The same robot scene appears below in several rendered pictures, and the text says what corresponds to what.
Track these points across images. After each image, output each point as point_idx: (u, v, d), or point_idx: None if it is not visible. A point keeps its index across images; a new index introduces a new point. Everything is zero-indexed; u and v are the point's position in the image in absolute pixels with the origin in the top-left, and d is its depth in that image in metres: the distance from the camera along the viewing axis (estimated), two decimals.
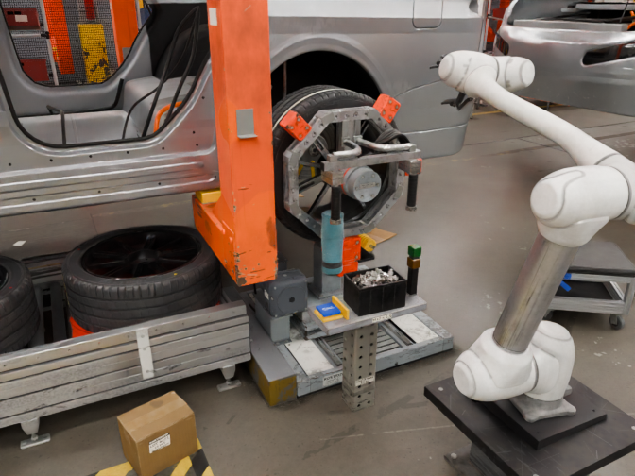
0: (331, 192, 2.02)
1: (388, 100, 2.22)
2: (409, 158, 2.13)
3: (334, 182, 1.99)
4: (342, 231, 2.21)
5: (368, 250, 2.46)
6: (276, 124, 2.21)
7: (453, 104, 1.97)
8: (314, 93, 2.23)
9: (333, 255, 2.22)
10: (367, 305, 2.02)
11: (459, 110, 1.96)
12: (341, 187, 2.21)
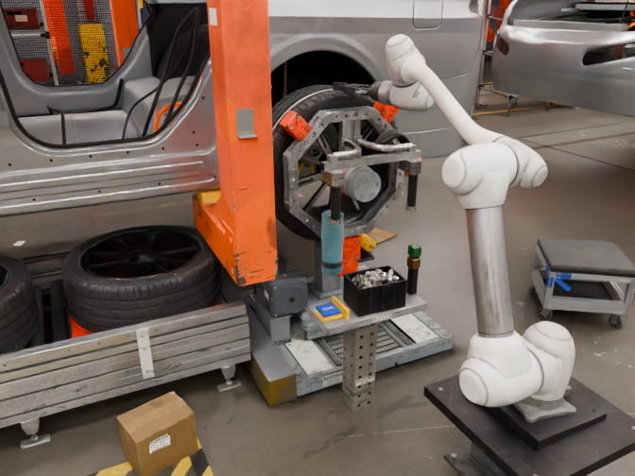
0: (331, 192, 2.02)
1: None
2: (410, 158, 2.13)
3: (334, 182, 1.99)
4: (342, 231, 2.21)
5: (368, 250, 2.46)
6: (283, 115, 2.21)
7: (347, 83, 2.20)
8: (323, 91, 2.25)
9: (333, 255, 2.22)
10: (367, 305, 2.02)
11: (345, 85, 2.17)
12: (341, 187, 2.21)
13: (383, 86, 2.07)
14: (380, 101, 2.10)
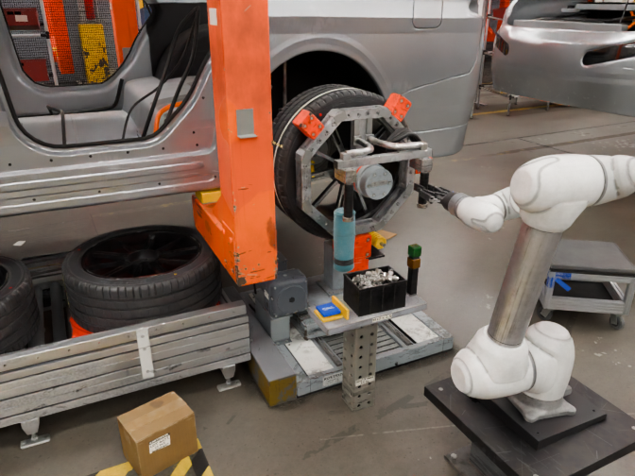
0: (344, 189, 2.04)
1: (400, 99, 2.24)
2: (421, 156, 2.16)
3: (348, 180, 2.02)
4: (354, 229, 2.23)
5: (378, 247, 2.49)
6: (300, 109, 2.24)
7: (424, 187, 2.15)
8: (341, 89, 2.28)
9: (345, 252, 2.25)
10: (367, 305, 2.02)
11: (420, 190, 2.13)
12: (353, 185, 2.23)
13: (453, 199, 1.99)
14: (450, 213, 2.02)
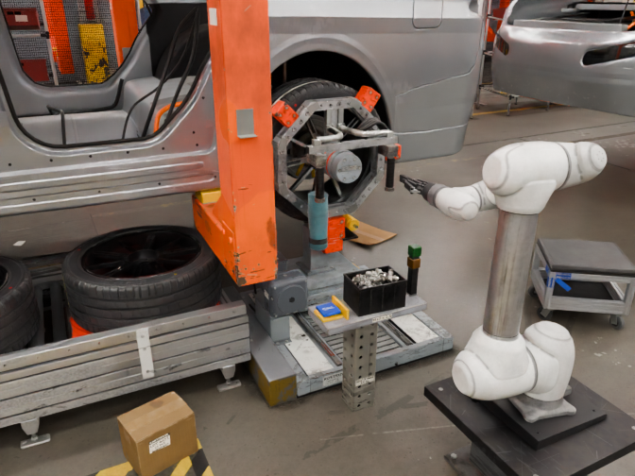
0: (315, 173, 2.24)
1: (368, 91, 2.44)
2: (387, 143, 2.35)
3: (318, 164, 2.21)
4: (327, 210, 2.43)
5: (351, 229, 2.68)
6: (277, 100, 2.43)
7: (409, 178, 2.25)
8: (316, 81, 2.48)
9: (318, 232, 2.44)
10: (367, 305, 2.02)
11: (404, 181, 2.24)
12: (326, 170, 2.42)
13: (432, 190, 2.08)
14: (429, 203, 2.12)
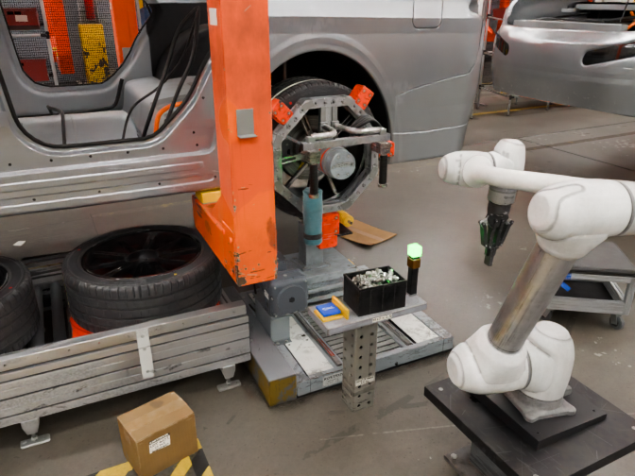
0: (309, 169, 2.29)
1: (363, 89, 2.49)
2: (381, 140, 2.40)
3: (312, 161, 2.26)
4: (321, 206, 2.48)
5: (346, 226, 2.73)
6: (272, 97, 2.48)
7: None
8: (310, 79, 2.52)
9: (313, 228, 2.49)
10: (367, 305, 2.02)
11: (480, 242, 1.93)
12: (320, 166, 2.47)
13: (488, 193, 1.88)
14: (497, 201, 1.83)
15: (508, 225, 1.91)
